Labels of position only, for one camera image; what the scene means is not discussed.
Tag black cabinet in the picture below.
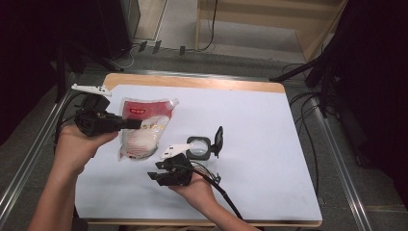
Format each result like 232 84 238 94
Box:
95 0 142 61

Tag hand-held gripper black cable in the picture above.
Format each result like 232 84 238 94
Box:
189 162 244 220
54 90 88 145

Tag hanging black cable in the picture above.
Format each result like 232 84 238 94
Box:
186 0 219 53

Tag white floor cable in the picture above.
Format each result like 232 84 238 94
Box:
110 44 139 70

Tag left hand-held gripper black cable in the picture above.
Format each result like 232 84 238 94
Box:
54 90 88 145

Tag black tripod stand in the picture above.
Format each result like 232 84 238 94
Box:
268 47 341 118

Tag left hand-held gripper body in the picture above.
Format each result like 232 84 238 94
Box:
70 83 123 138

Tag metal floor rail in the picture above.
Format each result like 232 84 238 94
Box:
0 73 80 222
316 105 373 231

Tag person's left hand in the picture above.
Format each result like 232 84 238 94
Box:
54 124 119 177

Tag black floor cables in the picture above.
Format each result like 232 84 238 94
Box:
282 62 325 196

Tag right hand-held gripper black cable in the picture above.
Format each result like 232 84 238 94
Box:
189 162 244 220

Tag person's right hand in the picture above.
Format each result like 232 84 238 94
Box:
167 174 219 214

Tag black curtain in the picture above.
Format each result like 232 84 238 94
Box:
330 0 408 210
0 0 107 145

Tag clear jar with black lid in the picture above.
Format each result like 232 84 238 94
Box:
186 125 224 162

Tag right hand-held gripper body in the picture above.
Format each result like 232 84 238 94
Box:
159 142 195 187

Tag red and white sugar pouch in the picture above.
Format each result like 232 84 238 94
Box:
117 97 180 162

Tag wooden shelf frame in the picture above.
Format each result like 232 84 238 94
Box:
194 0 349 64

